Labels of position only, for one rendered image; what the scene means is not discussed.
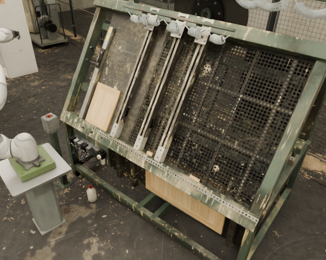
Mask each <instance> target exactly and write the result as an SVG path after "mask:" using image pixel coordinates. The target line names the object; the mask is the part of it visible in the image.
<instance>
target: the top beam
mask: <svg viewBox="0 0 326 260"><path fill-rule="evenodd" d="M123 4H125V5H129V6H134V7H138V8H143V9H147V10H150V9H151V7H152V6H147V5H142V4H137V3H132V2H127V1H123V0H95V1H94V5H95V6H97V7H100V8H102V9H104V10H108V11H112V12H116V13H120V14H124V15H129V16H130V14H131V15H133V14H135V15H136V16H139V15H140V16H141V17H142V15H144V13H142V11H138V10H134V9H129V8H124V7H123ZM153 8H156V7H153ZM158 9H160V11H159V12H162V13H166V14H171V15H175V16H178V14H179V13H181V12H176V11H171V10H166V9H161V8H158ZM128 11H129V13H130V14H129V13H128ZM182 14H185V13H182ZM186 15H189V19H193V20H197V21H202V20H203V17H199V16H195V15H190V14H186ZM157 18H158V19H159V20H162V19H163V20H162V21H161V22H160V23H161V24H165V25H166V23H165V21H166V22H167V24H170V23H171V21H173V20H170V19H171V18H168V17H163V16H160V15H158V17H157ZM204 19H208V18H204ZM164 20H165V21H164ZM209 20H213V19H209ZM214 24H216V25H221V26H225V27H230V28H234V29H235V32H231V31H227V30H222V29H217V28H213V27H212V29H211V31H210V34H211V35H212V34H217V35H219V36H221V35H223V36H224V37H225V38H226V37H227V36H228V35H230V36H229V37H228V38H226V39H227V40H231V41H235V42H239V43H243V44H247V45H251V46H255V47H260V48H264V49H267V50H271V51H275V52H279V53H284V54H288V55H292V56H296V57H300V58H305V59H309V60H313V61H316V60H321V61H325V62H326V43H323V42H318V41H313V40H308V39H303V38H298V37H294V36H289V35H284V34H279V33H276V32H271V31H266V30H261V29H257V28H252V27H247V26H242V25H237V24H232V23H228V22H222V21H218V20H214ZM186 26H187V27H188V28H191V27H194V28H196V27H198V26H196V24H195V23H190V22H187V23H186Z"/></svg>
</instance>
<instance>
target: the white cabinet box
mask: <svg viewBox="0 0 326 260"><path fill-rule="evenodd" d="M0 28H9V29H12V30H13V31H14V30H15V31H19V34H20V39H17V38H14V39H13V40H11V41H10V42H7V43H0V64H1V66H2V67H3V69H4V71H5V75H6V76H7V77H8V78H15V77H19V76H23V75H27V74H31V73H35V72H38V67H37V63H36V59H35V55H34V50H33V47H32V42H31V38H30V34H29V29H28V25H27V21H26V16H25V12H24V7H23V3H22V0H0Z"/></svg>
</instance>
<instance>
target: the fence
mask: <svg viewBox="0 0 326 260"><path fill-rule="evenodd" d="M110 28H112V30H111V33H107V35H110V36H109V39H108V40H106V39H105V41H104V44H103V47H102V48H104V49H105V53H104V55H103V58H102V61H101V64H100V67H99V69H98V68H95V70H94V73H93V77H92V80H91V82H90V85H89V88H88V91H87V94H86V97H85V100H84V103H83V106H82V108H81V111H80V114H79V118H81V119H85V117H86V114H87V111H88V108H89V105H90V102H91V99H92V96H93V93H94V91H95V88H96V85H97V81H98V79H99V76H100V73H101V70H102V67H103V64H104V62H105V59H106V56H107V53H108V50H109V47H110V44H111V41H112V38H113V35H114V33H115V30H116V29H115V28H113V27H109V29H110ZM108 32H109V30H108ZM106 38H107V36H106Z"/></svg>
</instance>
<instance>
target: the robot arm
mask: <svg viewBox="0 0 326 260"><path fill-rule="evenodd" d="M14 38H17V39H20V34H19V31H15V30H14V31H13V30H12V29H9V28H0V43H7V42H10V41H11V40H13V39H14ZM6 98H7V84H6V76H5V71H4V69H3V67H2V66H1V64H0V110H1V109H2V108H3V107H4V104H5V102H6ZM12 157H15V158H17V159H16V160H15V161H16V162H18V163H19V164H20V165H22V166H23V167H24V168H25V170H29V169H30V168H32V167H34V166H36V167H40V164H39V163H41V162H43V161H45V158H44V157H42V156H41V155H39V151H38V146H37V143H36V141H35V139H34V138H33V136H32V135H30V134H28V133H21V134H18V135H17V136H15V138H14V139H9V138H7V137H6V136H4V135H2V134H0V159H5V158H12Z"/></svg>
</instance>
